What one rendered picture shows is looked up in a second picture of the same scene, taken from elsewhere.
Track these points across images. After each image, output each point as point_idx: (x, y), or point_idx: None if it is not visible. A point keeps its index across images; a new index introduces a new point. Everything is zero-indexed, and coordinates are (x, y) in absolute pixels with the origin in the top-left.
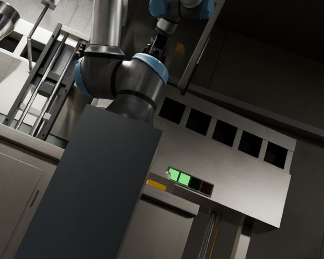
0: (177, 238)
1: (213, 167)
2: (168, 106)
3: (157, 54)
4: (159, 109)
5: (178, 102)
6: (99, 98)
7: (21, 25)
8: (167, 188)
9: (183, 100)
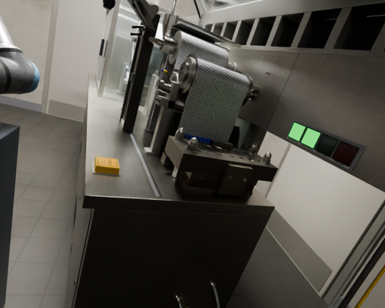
0: (88, 227)
1: (371, 112)
2: (332, 21)
3: (103, 1)
4: (300, 36)
5: (330, 10)
6: (23, 92)
7: (212, 16)
8: (177, 161)
9: (338, 2)
